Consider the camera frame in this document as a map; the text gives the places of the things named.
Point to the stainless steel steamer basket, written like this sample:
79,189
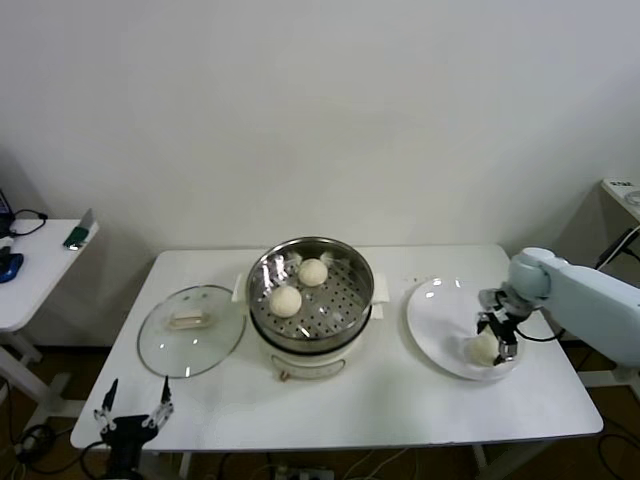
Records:
345,305

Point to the white steamed baozi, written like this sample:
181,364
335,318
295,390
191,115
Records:
285,301
480,351
312,272

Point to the floor power adapter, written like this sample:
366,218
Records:
32,440

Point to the white table leg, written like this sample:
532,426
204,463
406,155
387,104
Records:
182,466
479,461

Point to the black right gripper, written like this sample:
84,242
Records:
505,325

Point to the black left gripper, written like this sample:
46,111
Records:
127,430

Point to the clear round container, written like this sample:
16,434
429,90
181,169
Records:
635,196

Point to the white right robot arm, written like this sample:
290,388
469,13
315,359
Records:
590,300

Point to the blue computer mouse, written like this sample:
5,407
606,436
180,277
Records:
10,267

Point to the white side table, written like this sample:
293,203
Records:
40,280

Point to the grey floor power strip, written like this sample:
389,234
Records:
305,474

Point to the white round plate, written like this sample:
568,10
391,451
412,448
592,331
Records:
440,320

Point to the round glass lid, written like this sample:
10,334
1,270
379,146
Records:
170,350

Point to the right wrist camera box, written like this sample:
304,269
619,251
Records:
492,299

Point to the dark laptop edge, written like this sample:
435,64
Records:
4,205

